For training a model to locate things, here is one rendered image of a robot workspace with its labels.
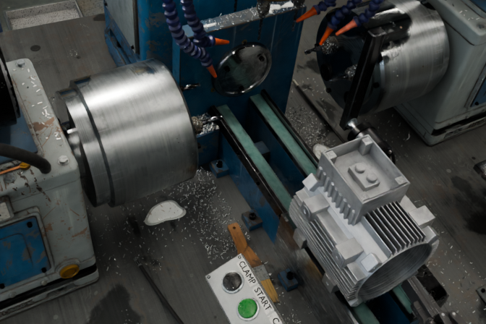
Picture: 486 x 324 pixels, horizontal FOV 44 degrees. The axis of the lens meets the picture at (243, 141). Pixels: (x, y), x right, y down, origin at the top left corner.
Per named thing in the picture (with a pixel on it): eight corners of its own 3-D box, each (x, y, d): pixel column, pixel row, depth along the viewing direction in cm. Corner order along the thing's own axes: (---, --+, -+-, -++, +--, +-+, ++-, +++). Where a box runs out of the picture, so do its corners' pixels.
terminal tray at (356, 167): (312, 178, 109) (320, 152, 103) (360, 159, 113) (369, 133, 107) (351, 229, 102) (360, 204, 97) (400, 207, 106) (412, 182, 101)
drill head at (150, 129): (1, 166, 124) (-31, 76, 105) (165, 114, 137) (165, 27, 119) (35, 264, 110) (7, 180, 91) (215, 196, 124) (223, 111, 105)
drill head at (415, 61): (278, 79, 148) (293, -7, 130) (408, 39, 164) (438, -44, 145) (335, 150, 135) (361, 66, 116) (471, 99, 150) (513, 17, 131)
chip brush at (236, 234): (221, 228, 132) (221, 226, 132) (242, 222, 134) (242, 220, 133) (257, 311, 120) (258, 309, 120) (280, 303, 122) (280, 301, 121)
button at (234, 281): (222, 281, 96) (218, 278, 95) (238, 270, 96) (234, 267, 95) (231, 296, 95) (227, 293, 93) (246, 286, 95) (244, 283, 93)
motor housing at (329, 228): (280, 232, 119) (296, 172, 104) (359, 199, 126) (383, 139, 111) (338, 319, 108) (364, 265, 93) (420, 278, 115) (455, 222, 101)
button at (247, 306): (236, 307, 93) (233, 304, 92) (253, 296, 94) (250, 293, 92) (246, 324, 92) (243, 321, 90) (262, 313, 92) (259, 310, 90)
